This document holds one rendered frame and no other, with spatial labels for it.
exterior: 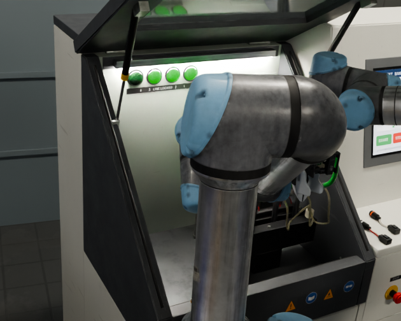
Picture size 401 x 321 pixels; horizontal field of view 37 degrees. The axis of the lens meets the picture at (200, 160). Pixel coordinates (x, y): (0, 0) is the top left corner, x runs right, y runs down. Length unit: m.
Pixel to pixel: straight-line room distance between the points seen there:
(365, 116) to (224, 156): 0.42
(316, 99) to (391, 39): 1.23
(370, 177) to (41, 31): 1.94
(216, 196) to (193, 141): 0.10
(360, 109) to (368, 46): 0.83
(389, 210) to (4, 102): 2.13
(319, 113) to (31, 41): 2.61
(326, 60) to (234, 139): 0.55
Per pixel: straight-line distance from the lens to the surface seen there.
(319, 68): 1.31
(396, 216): 2.05
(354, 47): 1.93
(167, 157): 1.92
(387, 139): 2.07
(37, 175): 3.58
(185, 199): 1.18
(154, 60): 1.75
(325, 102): 0.82
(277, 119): 0.79
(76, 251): 2.11
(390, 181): 2.12
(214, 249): 0.87
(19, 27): 3.28
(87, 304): 2.11
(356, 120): 1.16
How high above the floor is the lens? 1.92
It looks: 25 degrees down
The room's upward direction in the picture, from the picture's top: 5 degrees clockwise
